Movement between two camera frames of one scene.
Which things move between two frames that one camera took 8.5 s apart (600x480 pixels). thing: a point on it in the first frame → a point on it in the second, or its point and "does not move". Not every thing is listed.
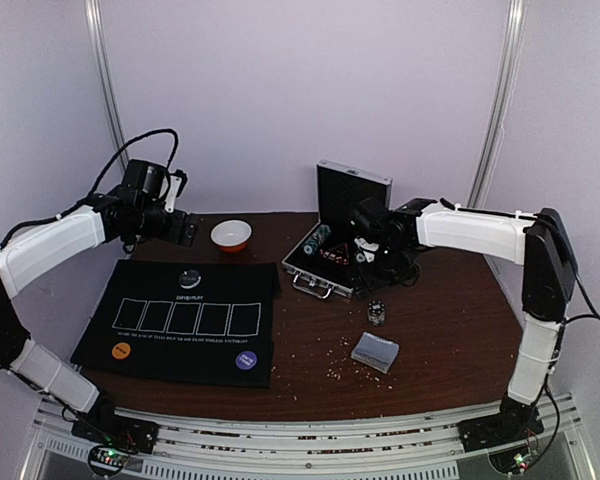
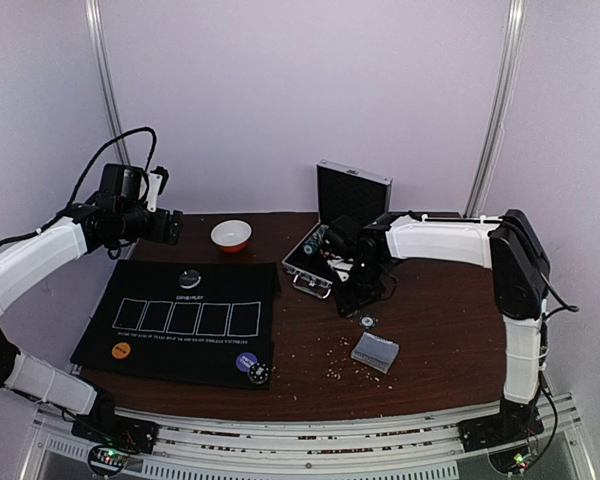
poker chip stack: [376, 313] → [367, 322]
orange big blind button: [121, 350] does not move
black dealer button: [189, 279] does not move
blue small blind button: [246, 359] does not move
